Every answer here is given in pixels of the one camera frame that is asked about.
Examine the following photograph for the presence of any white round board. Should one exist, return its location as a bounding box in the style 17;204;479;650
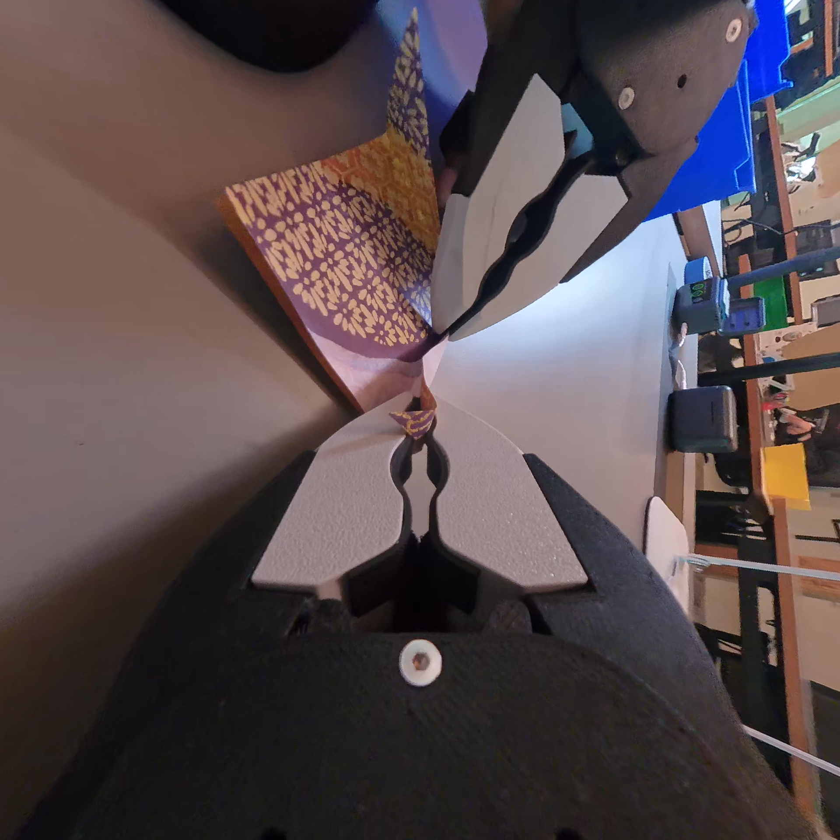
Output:
646;495;694;619

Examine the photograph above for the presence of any blue plastic bin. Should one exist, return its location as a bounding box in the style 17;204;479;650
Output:
643;0;791;221

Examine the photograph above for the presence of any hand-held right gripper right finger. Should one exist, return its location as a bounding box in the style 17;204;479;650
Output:
425;400;589;595

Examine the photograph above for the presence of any purple yellow patterned origami paper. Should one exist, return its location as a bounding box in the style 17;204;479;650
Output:
218;5;490;439

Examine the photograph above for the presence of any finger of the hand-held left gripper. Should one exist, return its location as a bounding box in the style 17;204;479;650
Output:
432;72;580;337
449;173;632;342

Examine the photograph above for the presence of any black box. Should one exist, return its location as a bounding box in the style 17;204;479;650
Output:
668;386;740;454

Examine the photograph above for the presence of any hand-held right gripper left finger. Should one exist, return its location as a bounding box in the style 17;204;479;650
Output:
252;394;421;589

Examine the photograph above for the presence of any yellow card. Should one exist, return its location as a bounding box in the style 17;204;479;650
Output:
761;443;812;510

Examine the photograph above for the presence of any clear thin rod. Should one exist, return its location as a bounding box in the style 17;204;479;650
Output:
679;554;840;581

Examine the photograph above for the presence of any white cable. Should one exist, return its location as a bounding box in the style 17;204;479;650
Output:
742;723;840;777

